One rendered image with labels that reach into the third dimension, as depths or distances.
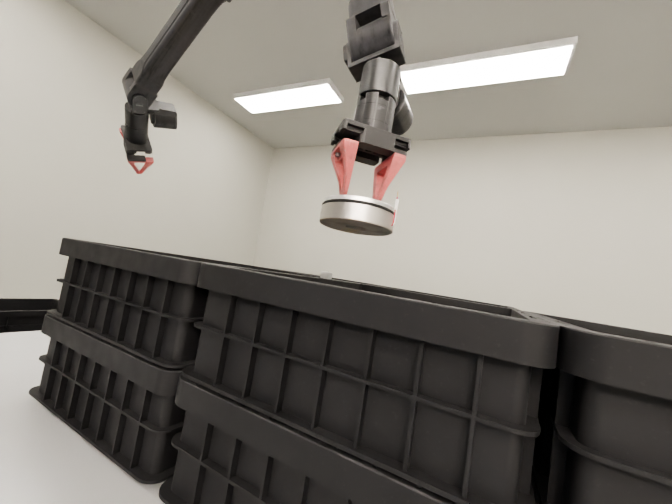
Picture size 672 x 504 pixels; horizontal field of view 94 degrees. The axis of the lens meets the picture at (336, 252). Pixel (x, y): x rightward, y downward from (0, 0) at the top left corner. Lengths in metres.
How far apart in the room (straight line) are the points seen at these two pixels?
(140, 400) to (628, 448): 0.40
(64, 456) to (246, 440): 0.25
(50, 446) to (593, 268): 3.81
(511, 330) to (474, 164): 3.85
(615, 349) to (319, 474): 0.19
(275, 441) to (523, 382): 0.18
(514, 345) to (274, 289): 0.17
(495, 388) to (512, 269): 3.54
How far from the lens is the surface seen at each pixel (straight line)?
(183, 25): 0.96
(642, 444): 0.23
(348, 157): 0.43
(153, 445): 0.41
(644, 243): 3.98
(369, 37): 0.55
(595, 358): 0.21
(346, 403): 0.25
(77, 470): 0.47
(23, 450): 0.52
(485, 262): 3.75
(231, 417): 0.30
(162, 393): 0.37
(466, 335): 0.21
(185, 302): 0.36
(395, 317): 0.21
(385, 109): 0.48
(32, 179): 3.47
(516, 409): 0.22
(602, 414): 0.23
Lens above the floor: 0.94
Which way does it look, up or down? 4 degrees up
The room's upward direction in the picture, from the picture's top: 9 degrees clockwise
